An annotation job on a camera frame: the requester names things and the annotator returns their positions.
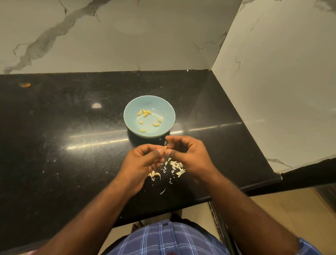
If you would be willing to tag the person's left foot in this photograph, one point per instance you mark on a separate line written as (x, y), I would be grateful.
(137, 226)

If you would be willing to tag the light blue bowl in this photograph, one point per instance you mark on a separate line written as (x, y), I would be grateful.
(165, 130)

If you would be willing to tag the person's right hand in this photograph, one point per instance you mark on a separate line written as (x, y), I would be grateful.
(195, 157)

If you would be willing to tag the pile of garlic skins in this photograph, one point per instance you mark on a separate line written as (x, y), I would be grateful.
(177, 168)

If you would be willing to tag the blue plaid shirt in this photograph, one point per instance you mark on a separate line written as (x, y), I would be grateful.
(168, 242)

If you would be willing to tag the black cabinet trim strip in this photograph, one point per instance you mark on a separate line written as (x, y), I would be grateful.
(221, 231)

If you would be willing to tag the person's left forearm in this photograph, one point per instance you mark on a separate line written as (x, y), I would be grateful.
(81, 227)

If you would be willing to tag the cluster of peeled garlic cloves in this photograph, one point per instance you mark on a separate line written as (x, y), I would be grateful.
(145, 112)

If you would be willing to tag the small orange scrap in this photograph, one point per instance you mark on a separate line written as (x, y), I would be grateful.
(24, 84)

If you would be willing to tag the person's left hand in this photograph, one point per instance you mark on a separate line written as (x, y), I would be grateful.
(135, 167)

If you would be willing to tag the person's right forearm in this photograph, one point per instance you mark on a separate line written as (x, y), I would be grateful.
(252, 218)

